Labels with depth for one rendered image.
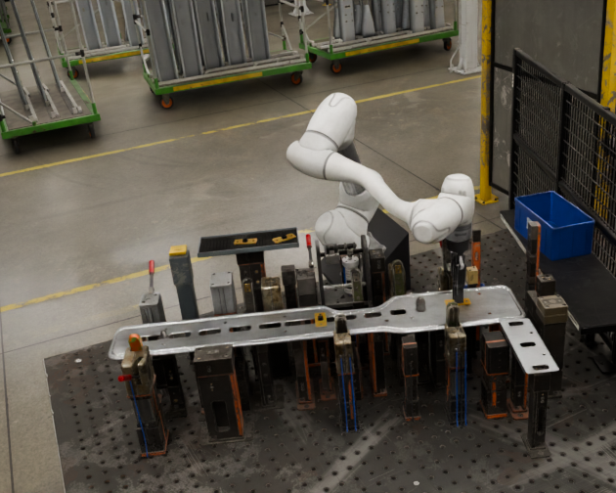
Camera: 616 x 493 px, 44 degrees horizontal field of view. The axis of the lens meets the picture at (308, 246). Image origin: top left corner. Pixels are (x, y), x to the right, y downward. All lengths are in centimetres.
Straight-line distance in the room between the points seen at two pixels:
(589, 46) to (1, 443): 377
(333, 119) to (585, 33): 235
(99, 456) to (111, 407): 25
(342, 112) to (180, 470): 131
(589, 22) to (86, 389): 331
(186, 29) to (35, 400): 580
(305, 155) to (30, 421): 220
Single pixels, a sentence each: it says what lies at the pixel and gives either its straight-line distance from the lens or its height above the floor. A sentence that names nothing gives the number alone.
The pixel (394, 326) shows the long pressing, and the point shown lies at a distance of 250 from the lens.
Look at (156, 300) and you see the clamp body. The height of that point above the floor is 106.
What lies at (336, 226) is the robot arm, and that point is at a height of 104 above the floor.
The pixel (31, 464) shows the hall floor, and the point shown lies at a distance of 389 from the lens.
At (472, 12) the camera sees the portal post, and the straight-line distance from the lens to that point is 946.
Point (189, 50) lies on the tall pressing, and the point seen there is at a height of 60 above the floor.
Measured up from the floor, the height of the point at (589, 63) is 123.
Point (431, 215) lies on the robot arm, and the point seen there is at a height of 142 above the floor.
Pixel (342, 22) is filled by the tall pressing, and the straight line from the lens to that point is 1020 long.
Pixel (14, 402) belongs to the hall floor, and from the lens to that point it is 434.
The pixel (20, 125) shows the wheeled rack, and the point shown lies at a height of 28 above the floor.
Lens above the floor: 236
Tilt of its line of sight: 26 degrees down
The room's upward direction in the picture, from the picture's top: 6 degrees counter-clockwise
